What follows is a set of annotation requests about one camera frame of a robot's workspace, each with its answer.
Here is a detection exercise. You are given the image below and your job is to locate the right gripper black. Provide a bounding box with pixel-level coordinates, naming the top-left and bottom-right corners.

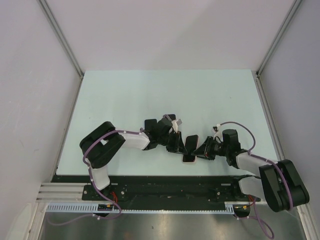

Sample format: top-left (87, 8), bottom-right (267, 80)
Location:
top-left (191, 136), bottom-right (229, 160)

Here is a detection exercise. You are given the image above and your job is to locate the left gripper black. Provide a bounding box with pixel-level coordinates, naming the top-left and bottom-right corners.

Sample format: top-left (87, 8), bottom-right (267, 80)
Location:
top-left (158, 130), bottom-right (188, 155)

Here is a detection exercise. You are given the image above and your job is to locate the pink phone black screen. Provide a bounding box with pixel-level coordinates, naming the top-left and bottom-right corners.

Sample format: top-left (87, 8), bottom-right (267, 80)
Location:
top-left (181, 135), bottom-right (200, 163)

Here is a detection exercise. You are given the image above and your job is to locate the beige phone case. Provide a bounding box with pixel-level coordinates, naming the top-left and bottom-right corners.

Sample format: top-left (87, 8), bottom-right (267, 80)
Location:
top-left (181, 134), bottom-right (200, 164)

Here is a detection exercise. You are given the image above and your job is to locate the teal cased black phone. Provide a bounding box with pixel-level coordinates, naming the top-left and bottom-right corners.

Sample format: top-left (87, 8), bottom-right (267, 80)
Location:
top-left (144, 118), bottom-right (157, 132)

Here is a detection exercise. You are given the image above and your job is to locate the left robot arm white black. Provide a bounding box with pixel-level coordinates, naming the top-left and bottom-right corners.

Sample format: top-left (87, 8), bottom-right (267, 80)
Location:
top-left (79, 114), bottom-right (188, 200)

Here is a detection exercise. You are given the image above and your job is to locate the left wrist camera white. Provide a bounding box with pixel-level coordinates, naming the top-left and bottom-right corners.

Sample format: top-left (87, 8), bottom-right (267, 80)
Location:
top-left (171, 118), bottom-right (182, 133)

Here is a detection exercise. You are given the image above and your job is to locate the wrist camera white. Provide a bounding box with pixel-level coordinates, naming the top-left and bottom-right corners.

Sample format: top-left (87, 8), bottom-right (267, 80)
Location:
top-left (212, 123), bottom-right (223, 140)
top-left (171, 118), bottom-right (182, 133)

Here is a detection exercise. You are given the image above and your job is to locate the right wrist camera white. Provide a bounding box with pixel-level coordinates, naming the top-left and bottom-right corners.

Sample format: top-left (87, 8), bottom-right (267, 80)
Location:
top-left (212, 123), bottom-right (223, 140)

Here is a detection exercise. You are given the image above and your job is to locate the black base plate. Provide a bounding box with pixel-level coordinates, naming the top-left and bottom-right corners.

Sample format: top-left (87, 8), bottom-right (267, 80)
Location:
top-left (52, 175), bottom-right (255, 210)

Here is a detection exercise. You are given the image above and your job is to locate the right aluminium frame post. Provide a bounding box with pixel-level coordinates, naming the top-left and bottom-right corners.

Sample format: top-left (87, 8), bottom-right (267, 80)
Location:
top-left (254, 0), bottom-right (305, 78)

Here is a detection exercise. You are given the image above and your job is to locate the aluminium frame post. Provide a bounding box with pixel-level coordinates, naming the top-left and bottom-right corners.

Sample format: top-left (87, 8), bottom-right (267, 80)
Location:
top-left (254, 0), bottom-right (305, 78)
top-left (37, 0), bottom-right (85, 80)

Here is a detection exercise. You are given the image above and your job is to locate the slotted white cable duct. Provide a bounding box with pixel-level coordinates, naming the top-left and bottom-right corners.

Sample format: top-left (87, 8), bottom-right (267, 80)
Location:
top-left (46, 202), bottom-right (237, 215)

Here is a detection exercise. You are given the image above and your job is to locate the aluminium front rail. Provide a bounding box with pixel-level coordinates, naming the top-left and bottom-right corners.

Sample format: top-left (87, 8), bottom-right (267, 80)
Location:
top-left (36, 183), bottom-right (87, 203)

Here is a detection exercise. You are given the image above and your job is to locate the left aluminium frame post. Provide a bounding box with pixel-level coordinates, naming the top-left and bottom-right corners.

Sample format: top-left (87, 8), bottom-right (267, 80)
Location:
top-left (37, 0), bottom-right (85, 80)

